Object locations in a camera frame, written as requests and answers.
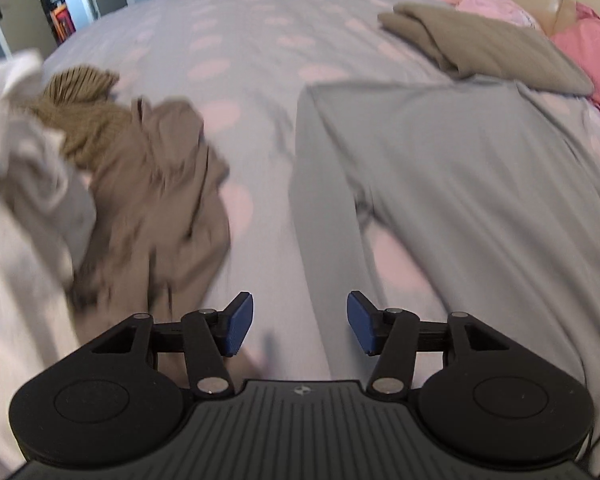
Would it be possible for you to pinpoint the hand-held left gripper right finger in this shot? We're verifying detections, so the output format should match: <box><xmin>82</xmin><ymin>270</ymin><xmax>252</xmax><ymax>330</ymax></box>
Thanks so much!
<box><xmin>346</xmin><ymin>290</ymin><xmax>512</xmax><ymax>397</ymax></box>

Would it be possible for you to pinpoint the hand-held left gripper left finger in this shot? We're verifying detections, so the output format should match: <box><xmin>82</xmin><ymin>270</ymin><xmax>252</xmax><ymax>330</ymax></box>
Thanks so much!
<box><xmin>90</xmin><ymin>291</ymin><xmax>255</xmax><ymax>397</ymax></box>

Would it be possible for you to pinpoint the light grey garment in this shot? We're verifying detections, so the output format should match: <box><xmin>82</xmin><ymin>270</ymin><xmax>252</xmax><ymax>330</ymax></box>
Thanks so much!
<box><xmin>288</xmin><ymin>77</ymin><xmax>600</xmax><ymax>467</ymax></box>

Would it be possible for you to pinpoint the crumpled brown garment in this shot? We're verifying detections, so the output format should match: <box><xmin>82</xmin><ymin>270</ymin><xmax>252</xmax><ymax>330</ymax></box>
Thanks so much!
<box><xmin>66</xmin><ymin>96</ymin><xmax>232</xmax><ymax>392</ymax></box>

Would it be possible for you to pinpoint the crumpled pale grey garment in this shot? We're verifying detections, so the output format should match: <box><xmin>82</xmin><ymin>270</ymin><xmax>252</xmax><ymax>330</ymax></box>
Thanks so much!
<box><xmin>0</xmin><ymin>119</ymin><xmax>99</xmax><ymax>287</ymax></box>

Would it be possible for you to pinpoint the tan knitted sweater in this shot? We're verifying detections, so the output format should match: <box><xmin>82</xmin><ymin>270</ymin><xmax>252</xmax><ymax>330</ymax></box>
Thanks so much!
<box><xmin>26</xmin><ymin>64</ymin><xmax>137</xmax><ymax>170</ymax></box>

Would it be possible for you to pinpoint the folded tan garment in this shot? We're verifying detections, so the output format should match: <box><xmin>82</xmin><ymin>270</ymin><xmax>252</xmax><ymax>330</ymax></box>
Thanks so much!
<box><xmin>377</xmin><ymin>1</ymin><xmax>595</xmax><ymax>96</ymax></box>

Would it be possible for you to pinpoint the white garment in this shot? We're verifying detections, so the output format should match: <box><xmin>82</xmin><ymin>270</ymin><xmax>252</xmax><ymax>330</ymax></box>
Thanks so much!
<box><xmin>0</xmin><ymin>49</ymin><xmax>88</xmax><ymax>467</ymax></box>

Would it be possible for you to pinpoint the bookshelf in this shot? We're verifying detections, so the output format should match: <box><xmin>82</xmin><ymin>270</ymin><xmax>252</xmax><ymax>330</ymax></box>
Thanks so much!
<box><xmin>49</xmin><ymin>2</ymin><xmax>77</xmax><ymax>47</ymax></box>

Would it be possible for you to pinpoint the pink pillow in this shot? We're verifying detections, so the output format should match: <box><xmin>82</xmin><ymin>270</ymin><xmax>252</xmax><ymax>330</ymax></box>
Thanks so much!
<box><xmin>550</xmin><ymin>2</ymin><xmax>600</xmax><ymax>134</ymax></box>

